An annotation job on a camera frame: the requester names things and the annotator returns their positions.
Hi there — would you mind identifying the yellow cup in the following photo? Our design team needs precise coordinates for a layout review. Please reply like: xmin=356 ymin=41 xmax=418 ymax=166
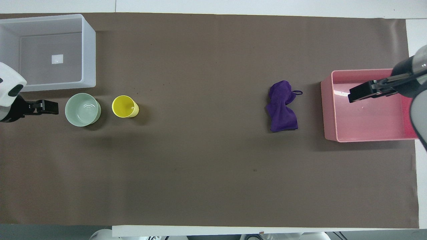
xmin=111 ymin=95 xmax=139 ymax=118

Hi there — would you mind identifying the pink plastic box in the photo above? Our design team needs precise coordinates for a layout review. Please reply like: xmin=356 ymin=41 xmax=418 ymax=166
xmin=320 ymin=69 xmax=420 ymax=143

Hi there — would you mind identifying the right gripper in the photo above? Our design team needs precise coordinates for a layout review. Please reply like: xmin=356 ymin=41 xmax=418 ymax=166
xmin=391 ymin=55 xmax=427 ymax=99

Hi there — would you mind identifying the translucent white plastic box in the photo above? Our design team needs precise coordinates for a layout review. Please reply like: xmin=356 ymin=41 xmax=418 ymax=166
xmin=0 ymin=14 xmax=96 ymax=92

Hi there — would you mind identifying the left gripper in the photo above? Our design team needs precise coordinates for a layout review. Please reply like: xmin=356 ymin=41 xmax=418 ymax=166
xmin=0 ymin=95 xmax=31 ymax=123

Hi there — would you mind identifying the purple cloth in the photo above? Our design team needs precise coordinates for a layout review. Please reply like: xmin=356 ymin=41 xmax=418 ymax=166
xmin=265 ymin=80 xmax=303 ymax=133

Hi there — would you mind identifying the pale green bowl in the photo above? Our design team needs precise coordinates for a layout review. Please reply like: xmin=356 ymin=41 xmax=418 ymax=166
xmin=65 ymin=93 xmax=102 ymax=127

